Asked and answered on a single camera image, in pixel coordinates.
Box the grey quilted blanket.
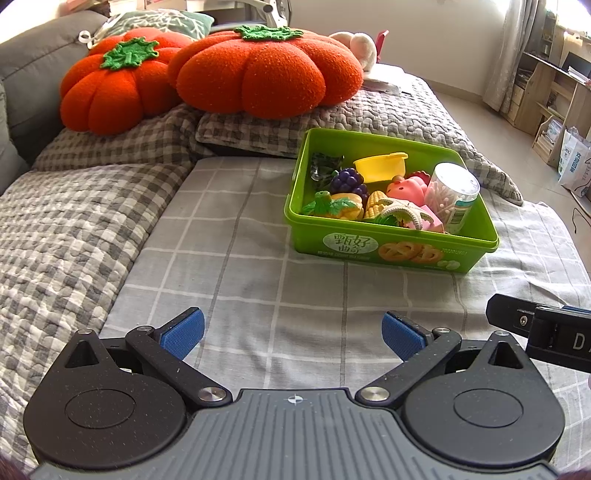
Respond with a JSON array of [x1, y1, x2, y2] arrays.
[[318, 76, 525, 206]]

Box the pink pig toy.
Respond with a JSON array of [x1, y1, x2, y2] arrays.
[[387, 171, 432, 206]]

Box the pale curtain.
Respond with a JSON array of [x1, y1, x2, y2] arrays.
[[482, 0, 548, 112]]

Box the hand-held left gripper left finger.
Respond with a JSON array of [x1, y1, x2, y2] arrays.
[[55, 307, 234, 409]]

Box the toy corn cob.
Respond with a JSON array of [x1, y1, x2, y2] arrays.
[[364, 191, 399, 227]]

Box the large orange pumpkin cushion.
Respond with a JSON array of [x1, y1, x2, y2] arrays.
[[167, 25, 365, 121]]

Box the grey checked quilt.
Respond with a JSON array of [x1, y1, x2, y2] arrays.
[[0, 164, 192, 467]]

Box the pink eraser box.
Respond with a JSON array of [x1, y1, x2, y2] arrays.
[[406, 205, 448, 234]]

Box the purple toy grapes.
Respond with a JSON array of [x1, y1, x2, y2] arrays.
[[329, 168, 369, 195]]

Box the white paper bag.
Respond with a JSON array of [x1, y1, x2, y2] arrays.
[[558, 127, 591, 199]]

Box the grey grid bedsheet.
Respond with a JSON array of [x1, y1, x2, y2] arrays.
[[99, 157, 591, 480]]

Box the small orange pumpkin cushion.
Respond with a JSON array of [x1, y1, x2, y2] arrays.
[[60, 28, 195, 136]]

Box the white plush toy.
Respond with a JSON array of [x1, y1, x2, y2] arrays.
[[329, 31, 378, 72]]

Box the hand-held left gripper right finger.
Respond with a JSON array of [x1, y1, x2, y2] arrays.
[[355, 311, 539, 409]]

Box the grey checked pillow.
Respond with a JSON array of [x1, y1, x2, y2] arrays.
[[32, 104, 204, 172]]

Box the green plastic box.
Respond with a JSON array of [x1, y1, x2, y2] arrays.
[[284, 128, 500, 275]]

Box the grey sofa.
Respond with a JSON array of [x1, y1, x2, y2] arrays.
[[0, 9, 109, 195]]

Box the yellow toy pot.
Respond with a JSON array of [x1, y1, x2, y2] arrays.
[[353, 152, 408, 184]]

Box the wooden shelf unit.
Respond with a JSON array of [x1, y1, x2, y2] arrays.
[[505, 14, 591, 167]]

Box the clear cotton swab jar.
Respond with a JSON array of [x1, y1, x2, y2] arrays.
[[424, 162, 481, 235]]

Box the toy orange slice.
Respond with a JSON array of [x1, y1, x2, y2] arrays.
[[301, 191, 364, 221]]

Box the black patterned hair claw clip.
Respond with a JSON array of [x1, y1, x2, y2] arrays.
[[310, 152, 346, 189]]

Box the beige starfish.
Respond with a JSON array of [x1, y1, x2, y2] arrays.
[[375, 198, 435, 230]]

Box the teal patterned pillow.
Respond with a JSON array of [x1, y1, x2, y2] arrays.
[[95, 9, 215, 44]]

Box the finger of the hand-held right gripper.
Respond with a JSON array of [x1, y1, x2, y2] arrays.
[[486, 293, 536, 334]]

